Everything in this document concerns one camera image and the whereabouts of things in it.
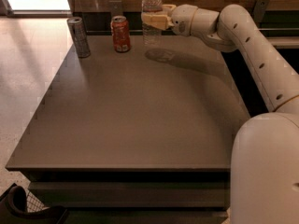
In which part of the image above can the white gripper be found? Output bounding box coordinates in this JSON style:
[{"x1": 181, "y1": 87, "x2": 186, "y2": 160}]
[{"x1": 141, "y1": 4, "x2": 198, "y2": 36}]

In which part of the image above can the clear plastic water bottle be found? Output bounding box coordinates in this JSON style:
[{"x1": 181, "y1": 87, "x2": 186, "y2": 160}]
[{"x1": 141, "y1": 0, "x2": 163, "y2": 47}]

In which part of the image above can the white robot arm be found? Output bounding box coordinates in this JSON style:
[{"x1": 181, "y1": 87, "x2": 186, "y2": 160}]
[{"x1": 141, "y1": 5, "x2": 299, "y2": 224}]

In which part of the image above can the red coke can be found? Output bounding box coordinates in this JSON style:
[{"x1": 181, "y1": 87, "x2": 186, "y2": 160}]
[{"x1": 110, "y1": 16, "x2": 131, "y2": 52}]

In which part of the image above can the tall silver can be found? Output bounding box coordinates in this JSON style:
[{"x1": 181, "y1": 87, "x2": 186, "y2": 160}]
[{"x1": 67, "y1": 17, "x2": 91, "y2": 58}]

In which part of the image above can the dark cabinet drawer front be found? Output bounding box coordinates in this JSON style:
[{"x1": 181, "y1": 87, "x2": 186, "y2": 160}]
[{"x1": 29, "y1": 182, "x2": 230, "y2": 208}]

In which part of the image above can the left metal wall bracket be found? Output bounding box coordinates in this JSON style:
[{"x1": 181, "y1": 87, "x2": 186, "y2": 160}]
[{"x1": 108, "y1": 0, "x2": 123, "y2": 17}]

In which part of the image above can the metal wall bracket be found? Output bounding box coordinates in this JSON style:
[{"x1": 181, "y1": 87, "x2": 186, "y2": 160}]
[
  {"x1": 251, "y1": 0, "x2": 270, "y2": 23},
  {"x1": 108, "y1": 0, "x2": 123, "y2": 17}
]

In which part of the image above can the right metal wall bracket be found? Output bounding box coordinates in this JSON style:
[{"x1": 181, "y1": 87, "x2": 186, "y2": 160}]
[{"x1": 251, "y1": 0, "x2": 270, "y2": 23}]

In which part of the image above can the horizontal metal rail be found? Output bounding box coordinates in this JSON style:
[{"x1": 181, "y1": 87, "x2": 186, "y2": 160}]
[{"x1": 87, "y1": 28, "x2": 299, "y2": 37}]

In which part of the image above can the black wire basket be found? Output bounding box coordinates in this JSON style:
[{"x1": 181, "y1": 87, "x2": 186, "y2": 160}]
[{"x1": 0, "y1": 183, "x2": 68, "y2": 224}]

